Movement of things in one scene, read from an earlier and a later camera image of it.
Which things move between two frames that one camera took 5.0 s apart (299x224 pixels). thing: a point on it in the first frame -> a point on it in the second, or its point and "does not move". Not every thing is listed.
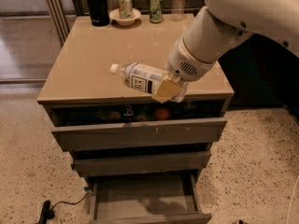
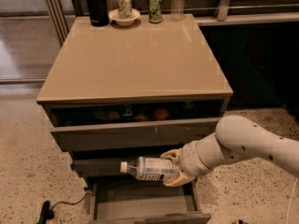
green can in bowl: (125, 6) does not move
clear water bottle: (178, 3) does not move
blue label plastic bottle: (139, 76) -> (149, 168)
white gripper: (184, 63) -> (189, 159)
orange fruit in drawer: (163, 114) does not move
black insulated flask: (97, 0) does not move
